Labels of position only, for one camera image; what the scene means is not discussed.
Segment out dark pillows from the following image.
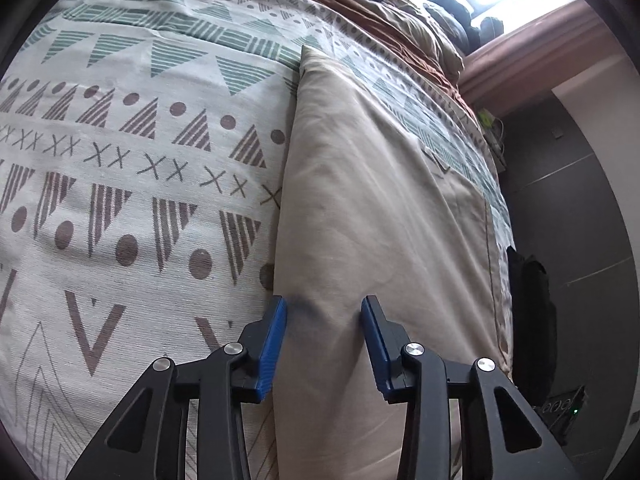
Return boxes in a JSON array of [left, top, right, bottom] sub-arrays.
[[425, 0, 501, 53]]

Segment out power strip with cables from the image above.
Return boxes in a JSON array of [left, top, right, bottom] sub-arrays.
[[487, 127, 507, 173]]

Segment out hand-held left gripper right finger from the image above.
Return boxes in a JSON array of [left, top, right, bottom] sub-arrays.
[[361, 296, 563, 480]]

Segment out patterned blanket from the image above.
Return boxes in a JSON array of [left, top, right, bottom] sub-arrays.
[[0, 0, 516, 480]]

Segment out dark device with green light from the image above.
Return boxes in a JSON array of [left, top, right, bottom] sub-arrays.
[[532, 385, 588, 448]]

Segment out black bag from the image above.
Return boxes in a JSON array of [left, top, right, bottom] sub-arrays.
[[505, 245, 558, 406]]

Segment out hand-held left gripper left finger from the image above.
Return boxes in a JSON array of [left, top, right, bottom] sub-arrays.
[[65, 295, 288, 480]]

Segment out pink curtain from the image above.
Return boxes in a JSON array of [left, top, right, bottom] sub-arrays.
[[457, 0, 616, 116]]

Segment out brown and beige duvet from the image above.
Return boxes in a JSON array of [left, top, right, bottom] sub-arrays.
[[320, 0, 466, 111]]

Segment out green item on nightstand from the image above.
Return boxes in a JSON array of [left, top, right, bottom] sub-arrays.
[[475, 107, 501, 133]]

